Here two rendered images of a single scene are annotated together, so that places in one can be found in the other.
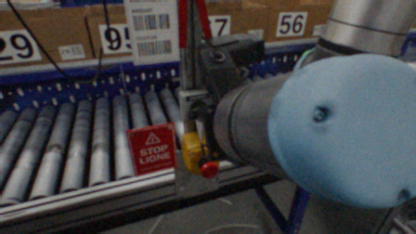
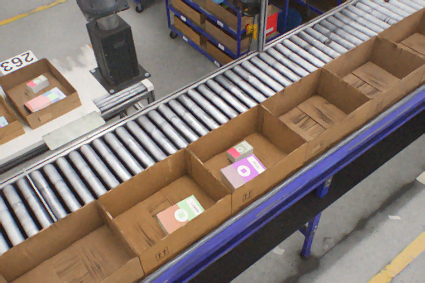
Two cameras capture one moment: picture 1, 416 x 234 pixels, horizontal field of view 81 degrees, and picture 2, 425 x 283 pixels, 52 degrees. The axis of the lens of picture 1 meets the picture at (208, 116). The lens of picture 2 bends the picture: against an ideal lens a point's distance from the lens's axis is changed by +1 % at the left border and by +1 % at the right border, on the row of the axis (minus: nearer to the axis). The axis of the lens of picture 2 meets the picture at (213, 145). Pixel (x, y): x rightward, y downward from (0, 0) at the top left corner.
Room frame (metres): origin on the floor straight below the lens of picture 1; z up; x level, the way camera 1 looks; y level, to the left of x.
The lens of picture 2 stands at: (2.47, -0.87, 2.36)
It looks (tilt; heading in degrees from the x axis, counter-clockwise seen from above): 49 degrees down; 163
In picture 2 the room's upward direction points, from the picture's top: 2 degrees counter-clockwise
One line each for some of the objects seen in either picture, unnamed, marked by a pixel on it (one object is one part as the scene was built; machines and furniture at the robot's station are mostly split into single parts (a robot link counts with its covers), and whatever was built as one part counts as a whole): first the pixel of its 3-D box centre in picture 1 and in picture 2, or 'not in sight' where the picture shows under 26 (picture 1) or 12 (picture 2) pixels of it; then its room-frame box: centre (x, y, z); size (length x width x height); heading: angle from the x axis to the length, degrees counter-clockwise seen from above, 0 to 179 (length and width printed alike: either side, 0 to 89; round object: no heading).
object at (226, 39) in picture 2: not in sight; (236, 28); (-0.26, 0.16, 0.39); 0.40 x 0.30 x 0.10; 20
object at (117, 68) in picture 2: not in sight; (114, 50); (0.43, -0.81, 0.91); 0.26 x 0.26 x 0.33; 19
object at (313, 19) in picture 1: (285, 19); (245, 157); (1.42, -0.42, 0.96); 0.39 x 0.29 x 0.17; 110
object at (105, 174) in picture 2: not in sight; (109, 178); (1.14, -0.99, 0.72); 0.52 x 0.05 x 0.05; 20
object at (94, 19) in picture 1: (139, 28); (370, 78); (1.15, 0.32, 0.97); 0.39 x 0.29 x 0.17; 110
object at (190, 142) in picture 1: (216, 150); (249, 33); (0.44, -0.02, 0.84); 0.15 x 0.09 x 0.07; 110
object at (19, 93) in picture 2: not in sight; (39, 91); (0.49, -1.24, 0.80); 0.38 x 0.28 x 0.10; 21
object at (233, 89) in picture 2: not in sight; (245, 100); (0.85, -0.20, 0.72); 0.52 x 0.05 x 0.05; 20
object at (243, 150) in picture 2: not in sight; (240, 152); (1.34, -0.41, 0.91); 0.10 x 0.06 x 0.05; 109
